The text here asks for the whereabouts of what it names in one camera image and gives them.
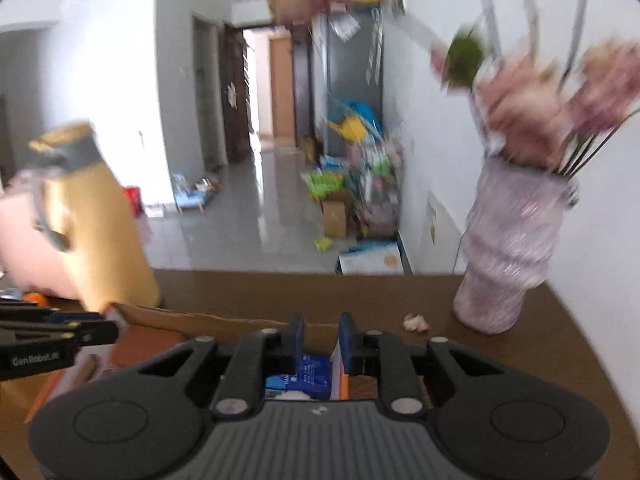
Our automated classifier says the pink ribbed suitcase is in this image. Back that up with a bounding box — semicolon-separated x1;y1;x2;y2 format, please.
0;172;83;301

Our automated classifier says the light wooden door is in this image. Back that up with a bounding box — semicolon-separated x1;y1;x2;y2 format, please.
269;37;296;141

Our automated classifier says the lilac ribbed vase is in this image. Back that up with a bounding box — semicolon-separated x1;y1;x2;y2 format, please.
451;154;582;336

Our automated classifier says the pile of packaged goods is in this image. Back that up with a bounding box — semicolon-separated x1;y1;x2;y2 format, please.
300;97;406;241

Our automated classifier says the blue low stool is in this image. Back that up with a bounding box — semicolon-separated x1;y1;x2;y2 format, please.
172;172;221;213

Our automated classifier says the red cardboard box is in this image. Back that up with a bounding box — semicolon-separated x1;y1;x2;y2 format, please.
24;301;351;423

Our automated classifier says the brown cardboard box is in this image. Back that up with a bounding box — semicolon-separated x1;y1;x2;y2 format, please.
320;199;353;238

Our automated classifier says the grey refrigerator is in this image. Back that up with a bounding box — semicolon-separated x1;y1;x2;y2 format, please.
310;2;386;111

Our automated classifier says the red small container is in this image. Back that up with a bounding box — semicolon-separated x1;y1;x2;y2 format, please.
122;186;143;217

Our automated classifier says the cream thermos jug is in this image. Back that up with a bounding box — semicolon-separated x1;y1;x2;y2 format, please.
27;120;162;313

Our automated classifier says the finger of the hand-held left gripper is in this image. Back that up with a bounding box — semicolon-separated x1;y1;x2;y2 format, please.
0;302;103;325
0;321;120;347

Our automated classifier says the dark brown door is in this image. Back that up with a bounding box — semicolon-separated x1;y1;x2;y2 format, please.
222;22;251;163

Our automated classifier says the white air conditioner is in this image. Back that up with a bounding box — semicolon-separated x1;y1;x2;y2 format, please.
223;0;281;18

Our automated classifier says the dried pink rose bouquet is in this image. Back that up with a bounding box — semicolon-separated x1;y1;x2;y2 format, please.
267;0;640;181

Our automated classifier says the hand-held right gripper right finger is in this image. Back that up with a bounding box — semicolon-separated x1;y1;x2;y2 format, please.
339;312;506;418

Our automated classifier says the white blue flat box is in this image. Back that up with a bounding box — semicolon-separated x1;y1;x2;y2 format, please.
337;241;405;276

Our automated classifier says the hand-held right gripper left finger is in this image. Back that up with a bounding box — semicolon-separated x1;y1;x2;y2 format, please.
137;312;307;420

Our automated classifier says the small blue carton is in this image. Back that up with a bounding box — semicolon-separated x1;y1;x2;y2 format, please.
264;351;335;402

